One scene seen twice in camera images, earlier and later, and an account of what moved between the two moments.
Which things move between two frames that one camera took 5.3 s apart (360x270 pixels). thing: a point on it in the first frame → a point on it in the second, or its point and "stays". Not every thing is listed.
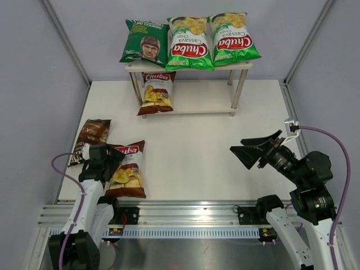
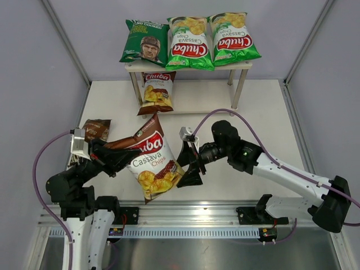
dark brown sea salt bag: [93, 132] stays
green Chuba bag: [231, 41] stays
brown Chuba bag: [127, 181] → [154, 167]
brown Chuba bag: [157, 96] stays
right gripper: [253, 149] → [188, 155]
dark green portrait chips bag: [147, 40] stays
